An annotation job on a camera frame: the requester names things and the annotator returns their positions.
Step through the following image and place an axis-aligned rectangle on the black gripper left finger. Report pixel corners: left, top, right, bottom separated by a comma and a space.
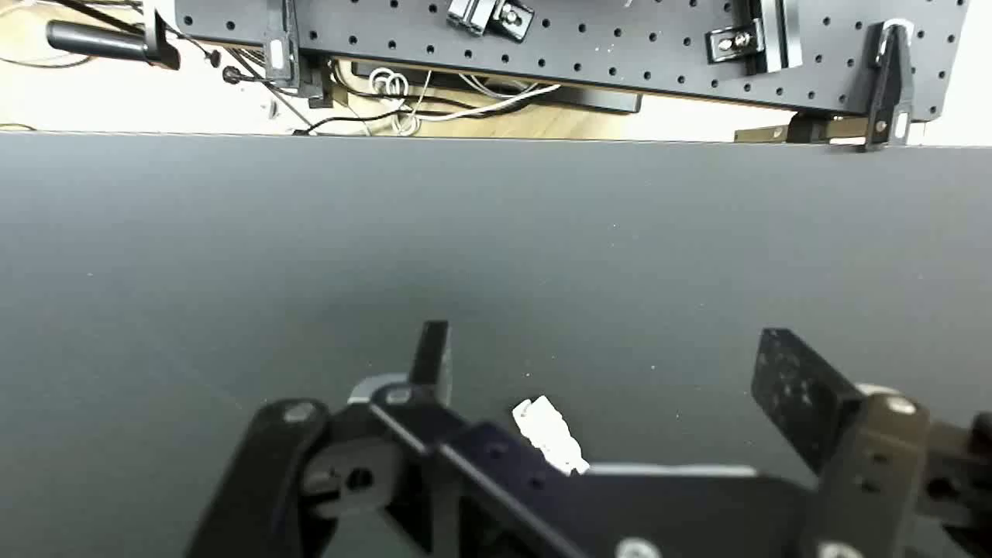
182, 320, 455, 558

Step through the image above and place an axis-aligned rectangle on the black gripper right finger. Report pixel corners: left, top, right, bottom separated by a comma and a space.
751, 326, 992, 558

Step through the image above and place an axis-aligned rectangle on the small white object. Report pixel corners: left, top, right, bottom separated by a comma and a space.
509, 394, 592, 481

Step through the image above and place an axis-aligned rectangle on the black clamp with silver top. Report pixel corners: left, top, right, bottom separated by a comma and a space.
863, 16, 919, 156

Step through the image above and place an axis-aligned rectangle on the metal perforated rack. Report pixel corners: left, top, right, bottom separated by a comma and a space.
171, 0, 977, 123

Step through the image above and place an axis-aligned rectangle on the black and silver bracket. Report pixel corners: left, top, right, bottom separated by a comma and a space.
703, 0, 807, 78

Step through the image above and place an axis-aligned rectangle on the thin black cable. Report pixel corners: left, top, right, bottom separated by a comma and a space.
166, 22, 416, 141

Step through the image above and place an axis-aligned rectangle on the white cable bundle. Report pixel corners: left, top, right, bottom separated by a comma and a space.
336, 60, 566, 141

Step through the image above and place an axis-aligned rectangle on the black post clamp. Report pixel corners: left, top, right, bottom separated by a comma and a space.
261, 0, 336, 113

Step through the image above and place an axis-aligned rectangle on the black cylindrical handle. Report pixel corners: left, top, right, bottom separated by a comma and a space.
45, 12, 185, 73

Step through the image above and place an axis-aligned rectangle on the small black angled bracket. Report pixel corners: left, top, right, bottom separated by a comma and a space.
444, 0, 537, 48

